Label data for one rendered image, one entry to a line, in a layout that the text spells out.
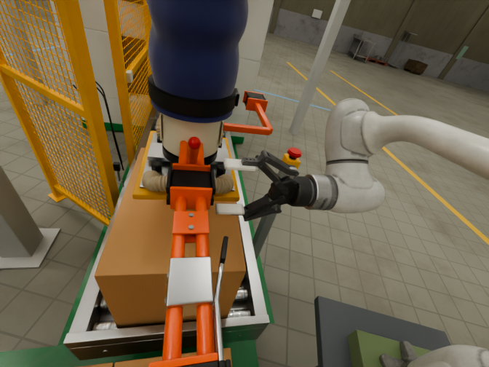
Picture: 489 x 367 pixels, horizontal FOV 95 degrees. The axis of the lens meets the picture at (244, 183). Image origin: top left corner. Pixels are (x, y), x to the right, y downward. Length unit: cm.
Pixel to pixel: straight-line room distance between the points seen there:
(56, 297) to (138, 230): 113
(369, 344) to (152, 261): 71
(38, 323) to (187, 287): 150
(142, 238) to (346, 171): 60
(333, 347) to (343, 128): 70
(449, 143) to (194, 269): 49
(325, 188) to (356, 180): 8
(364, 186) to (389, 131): 13
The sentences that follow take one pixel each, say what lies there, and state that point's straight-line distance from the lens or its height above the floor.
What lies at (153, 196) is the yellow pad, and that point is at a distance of 65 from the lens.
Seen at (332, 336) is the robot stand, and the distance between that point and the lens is 97.
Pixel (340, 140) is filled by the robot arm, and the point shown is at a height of 133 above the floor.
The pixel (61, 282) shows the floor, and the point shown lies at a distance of 189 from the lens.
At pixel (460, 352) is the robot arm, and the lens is 80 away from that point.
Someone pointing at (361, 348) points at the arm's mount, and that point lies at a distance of 93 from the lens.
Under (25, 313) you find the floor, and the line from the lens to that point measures 187.
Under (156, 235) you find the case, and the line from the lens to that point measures 76.
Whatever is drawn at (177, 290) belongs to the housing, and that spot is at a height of 124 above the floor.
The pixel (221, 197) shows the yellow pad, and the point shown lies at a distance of 65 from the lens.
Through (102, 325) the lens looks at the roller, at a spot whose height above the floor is 55.
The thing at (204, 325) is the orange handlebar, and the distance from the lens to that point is 34.
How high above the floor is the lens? 156
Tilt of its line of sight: 39 degrees down
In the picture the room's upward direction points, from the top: 15 degrees clockwise
